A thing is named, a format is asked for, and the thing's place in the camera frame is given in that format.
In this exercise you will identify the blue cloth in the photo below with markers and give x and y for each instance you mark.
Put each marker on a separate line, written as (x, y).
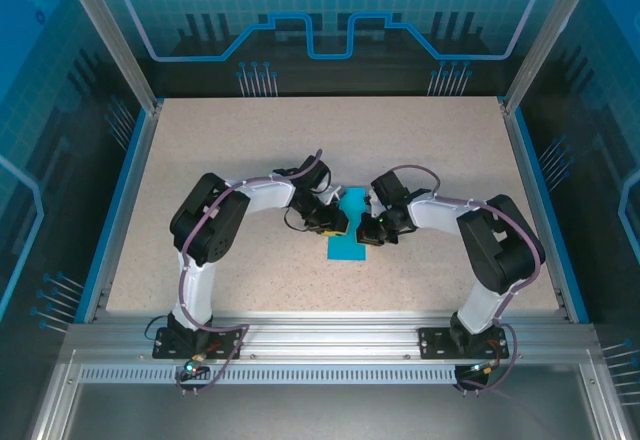
(345, 250)

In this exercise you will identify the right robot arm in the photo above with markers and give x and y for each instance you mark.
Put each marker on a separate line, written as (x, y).
(500, 245)

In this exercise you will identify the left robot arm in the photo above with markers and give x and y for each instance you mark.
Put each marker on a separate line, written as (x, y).
(210, 220)

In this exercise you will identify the grey metal floor panel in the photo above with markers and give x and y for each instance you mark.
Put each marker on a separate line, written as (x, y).
(325, 415)

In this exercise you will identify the blue table edge strip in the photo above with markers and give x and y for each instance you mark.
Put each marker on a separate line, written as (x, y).
(564, 260)
(98, 260)

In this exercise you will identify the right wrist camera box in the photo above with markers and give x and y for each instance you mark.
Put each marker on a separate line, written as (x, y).
(374, 201)

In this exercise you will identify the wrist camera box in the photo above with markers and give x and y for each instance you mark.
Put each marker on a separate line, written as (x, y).
(332, 196)
(374, 201)

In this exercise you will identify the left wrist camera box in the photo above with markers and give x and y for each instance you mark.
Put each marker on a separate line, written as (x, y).
(332, 196)

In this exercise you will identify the aluminium front frame rail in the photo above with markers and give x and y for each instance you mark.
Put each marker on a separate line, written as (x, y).
(325, 335)

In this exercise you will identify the aluminium frame rail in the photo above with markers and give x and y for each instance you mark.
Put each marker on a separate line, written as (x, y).
(52, 400)
(606, 405)
(325, 335)

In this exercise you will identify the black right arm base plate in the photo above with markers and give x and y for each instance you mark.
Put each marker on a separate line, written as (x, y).
(435, 342)

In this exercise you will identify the aluminium side rail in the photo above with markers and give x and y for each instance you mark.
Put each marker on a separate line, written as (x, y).
(535, 210)
(129, 210)

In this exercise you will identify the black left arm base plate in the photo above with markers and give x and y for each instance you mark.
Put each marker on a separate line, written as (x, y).
(230, 345)

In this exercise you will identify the aluminium right frame post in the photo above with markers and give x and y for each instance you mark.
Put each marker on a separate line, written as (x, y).
(547, 35)

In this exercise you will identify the aluminium frame post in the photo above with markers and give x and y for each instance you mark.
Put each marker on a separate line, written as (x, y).
(118, 40)
(547, 35)

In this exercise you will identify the aluminium left frame post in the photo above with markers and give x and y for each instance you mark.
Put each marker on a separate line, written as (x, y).
(118, 40)

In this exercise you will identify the aluminium lower frame rail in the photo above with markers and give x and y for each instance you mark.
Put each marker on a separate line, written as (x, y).
(52, 400)
(606, 405)

